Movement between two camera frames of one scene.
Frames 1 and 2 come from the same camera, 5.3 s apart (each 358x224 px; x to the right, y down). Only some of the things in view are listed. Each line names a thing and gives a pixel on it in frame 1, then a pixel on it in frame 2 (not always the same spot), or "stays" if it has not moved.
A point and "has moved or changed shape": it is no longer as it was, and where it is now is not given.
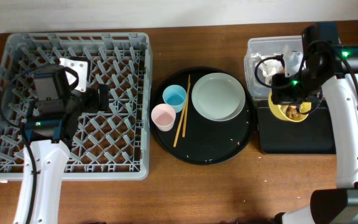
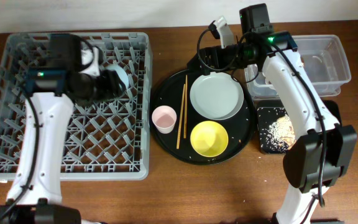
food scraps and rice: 292,112 has moved or changed shape
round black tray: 204,116 stays
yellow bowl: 279,110 to 209,139
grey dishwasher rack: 108,145 stays
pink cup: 163,116 stays
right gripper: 279,94 to 207,51
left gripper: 93,104 to 110,83
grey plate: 218,97 stays
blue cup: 174,95 to 120,73
